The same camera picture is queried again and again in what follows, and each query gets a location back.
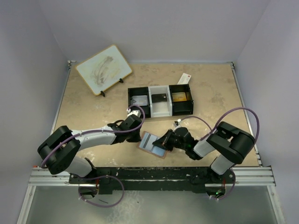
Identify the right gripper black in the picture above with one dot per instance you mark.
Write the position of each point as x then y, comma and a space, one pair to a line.
164, 141

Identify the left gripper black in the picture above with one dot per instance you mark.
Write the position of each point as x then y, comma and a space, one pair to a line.
136, 138

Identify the white card with portrait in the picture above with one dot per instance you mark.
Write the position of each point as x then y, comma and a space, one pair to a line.
140, 100

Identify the light blue card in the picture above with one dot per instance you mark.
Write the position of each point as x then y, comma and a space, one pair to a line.
158, 151

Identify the pink leather card holder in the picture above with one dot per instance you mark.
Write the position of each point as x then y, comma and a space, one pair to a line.
150, 152

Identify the white card with grey stripe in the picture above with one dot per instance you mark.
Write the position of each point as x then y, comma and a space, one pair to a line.
147, 141

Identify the black card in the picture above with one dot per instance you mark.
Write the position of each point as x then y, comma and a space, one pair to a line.
157, 98

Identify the gold card from holder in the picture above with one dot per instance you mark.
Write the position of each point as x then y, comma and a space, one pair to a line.
179, 97

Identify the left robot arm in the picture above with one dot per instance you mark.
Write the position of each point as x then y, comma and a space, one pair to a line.
59, 151

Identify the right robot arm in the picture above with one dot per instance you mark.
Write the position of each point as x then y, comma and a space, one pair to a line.
232, 143

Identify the black right plastic bin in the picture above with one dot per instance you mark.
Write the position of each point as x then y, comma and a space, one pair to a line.
184, 107

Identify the white plastic bin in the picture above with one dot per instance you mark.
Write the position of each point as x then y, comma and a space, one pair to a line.
162, 109

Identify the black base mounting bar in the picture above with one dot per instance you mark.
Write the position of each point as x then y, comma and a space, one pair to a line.
194, 179

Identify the white red paper box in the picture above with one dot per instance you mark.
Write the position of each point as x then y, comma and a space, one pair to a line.
185, 78

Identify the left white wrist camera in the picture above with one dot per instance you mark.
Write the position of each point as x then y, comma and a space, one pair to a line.
133, 114

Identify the whiteboard with yellow frame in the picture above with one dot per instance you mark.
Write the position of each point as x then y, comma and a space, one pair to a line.
104, 69

